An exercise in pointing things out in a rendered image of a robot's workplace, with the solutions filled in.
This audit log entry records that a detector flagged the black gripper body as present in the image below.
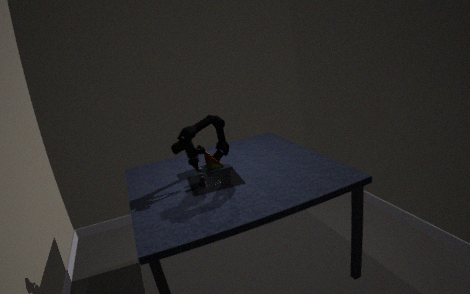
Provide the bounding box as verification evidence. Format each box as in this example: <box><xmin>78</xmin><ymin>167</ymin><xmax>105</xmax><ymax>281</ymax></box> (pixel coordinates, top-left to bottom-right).
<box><xmin>185</xmin><ymin>146</ymin><xmax>199</xmax><ymax>165</ymax></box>

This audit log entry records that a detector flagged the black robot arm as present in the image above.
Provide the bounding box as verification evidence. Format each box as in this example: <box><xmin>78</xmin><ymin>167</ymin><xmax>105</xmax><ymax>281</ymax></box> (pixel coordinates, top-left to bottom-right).
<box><xmin>171</xmin><ymin>115</ymin><xmax>229</xmax><ymax>162</ymax></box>

